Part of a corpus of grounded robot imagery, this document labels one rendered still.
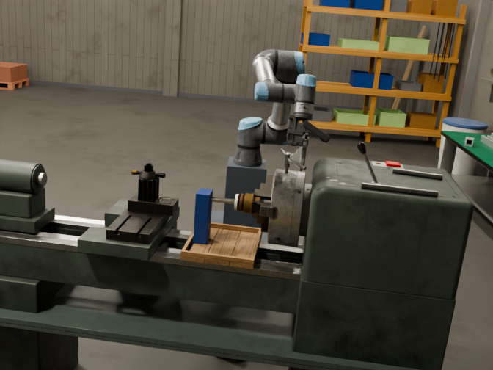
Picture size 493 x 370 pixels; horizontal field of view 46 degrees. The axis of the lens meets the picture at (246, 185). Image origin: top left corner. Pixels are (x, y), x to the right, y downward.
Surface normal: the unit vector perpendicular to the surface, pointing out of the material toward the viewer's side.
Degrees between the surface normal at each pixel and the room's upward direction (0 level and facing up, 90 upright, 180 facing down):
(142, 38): 90
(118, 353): 0
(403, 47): 90
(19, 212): 90
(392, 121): 90
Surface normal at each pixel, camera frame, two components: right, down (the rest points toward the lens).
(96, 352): 0.08, -0.95
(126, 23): -0.02, 0.29
